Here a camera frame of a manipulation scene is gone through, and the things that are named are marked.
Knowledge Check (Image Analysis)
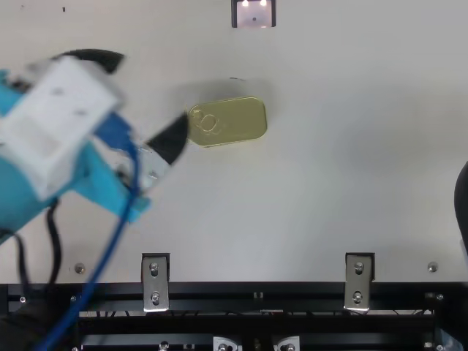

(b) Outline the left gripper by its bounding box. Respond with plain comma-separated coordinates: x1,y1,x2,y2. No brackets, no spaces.
0,70,192,244

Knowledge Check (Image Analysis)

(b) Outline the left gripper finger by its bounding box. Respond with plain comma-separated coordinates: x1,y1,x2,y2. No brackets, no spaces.
58,48,128,75

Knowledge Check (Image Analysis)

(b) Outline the gold rectangular tin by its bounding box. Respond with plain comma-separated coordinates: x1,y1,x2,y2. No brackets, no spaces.
186,95,268,148

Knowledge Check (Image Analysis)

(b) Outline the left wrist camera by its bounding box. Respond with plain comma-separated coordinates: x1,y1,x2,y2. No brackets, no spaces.
0,54,124,201

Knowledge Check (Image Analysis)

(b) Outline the blue cable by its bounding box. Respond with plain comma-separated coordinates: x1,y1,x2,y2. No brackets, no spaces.
34,111,147,351

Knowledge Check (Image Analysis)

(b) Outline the black cable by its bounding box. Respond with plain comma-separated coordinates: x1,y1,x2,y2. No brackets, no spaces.
44,201,64,285
13,233,32,287

